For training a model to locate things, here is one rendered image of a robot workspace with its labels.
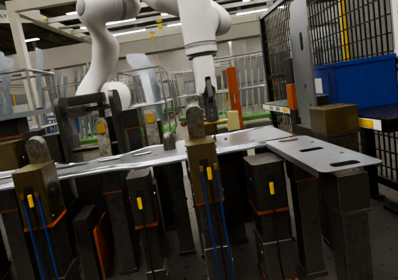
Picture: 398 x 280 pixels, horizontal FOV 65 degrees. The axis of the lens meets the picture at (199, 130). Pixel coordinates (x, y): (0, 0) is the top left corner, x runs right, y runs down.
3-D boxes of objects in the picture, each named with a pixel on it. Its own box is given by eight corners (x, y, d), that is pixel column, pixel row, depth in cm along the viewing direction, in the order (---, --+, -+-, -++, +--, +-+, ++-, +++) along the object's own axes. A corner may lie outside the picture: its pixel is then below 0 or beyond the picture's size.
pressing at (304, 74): (317, 128, 81) (302, -8, 76) (299, 124, 92) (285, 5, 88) (320, 128, 81) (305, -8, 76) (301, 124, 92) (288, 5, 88)
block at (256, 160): (272, 301, 64) (254, 169, 60) (257, 269, 76) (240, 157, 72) (306, 294, 65) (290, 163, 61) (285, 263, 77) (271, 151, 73)
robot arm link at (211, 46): (183, 49, 87) (185, 60, 87) (185, 44, 78) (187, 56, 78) (213, 44, 87) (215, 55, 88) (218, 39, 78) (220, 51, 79)
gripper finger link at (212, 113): (202, 97, 83) (206, 122, 84) (204, 97, 80) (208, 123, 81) (214, 95, 83) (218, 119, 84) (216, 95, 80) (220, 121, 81)
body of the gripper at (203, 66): (186, 56, 87) (193, 96, 89) (188, 52, 77) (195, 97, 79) (212, 52, 88) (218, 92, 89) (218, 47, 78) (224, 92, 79)
